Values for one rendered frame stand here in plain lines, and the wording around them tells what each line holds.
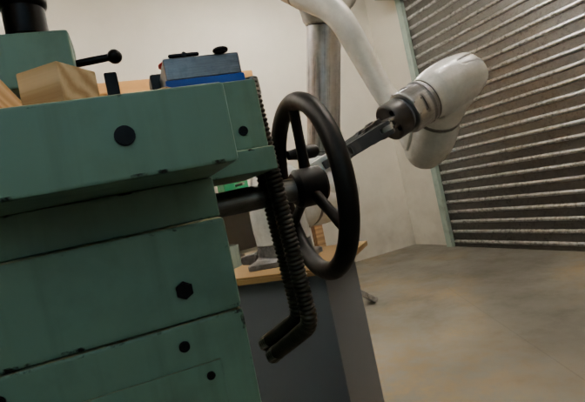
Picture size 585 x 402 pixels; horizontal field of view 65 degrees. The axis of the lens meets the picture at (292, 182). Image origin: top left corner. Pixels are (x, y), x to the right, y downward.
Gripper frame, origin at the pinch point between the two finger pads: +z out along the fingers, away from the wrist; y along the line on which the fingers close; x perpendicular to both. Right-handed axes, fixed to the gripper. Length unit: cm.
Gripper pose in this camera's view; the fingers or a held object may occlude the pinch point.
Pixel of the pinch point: (320, 166)
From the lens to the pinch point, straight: 84.4
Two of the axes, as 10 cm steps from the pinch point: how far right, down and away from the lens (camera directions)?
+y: 3.1, -0.8, -9.5
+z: -8.0, 5.1, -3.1
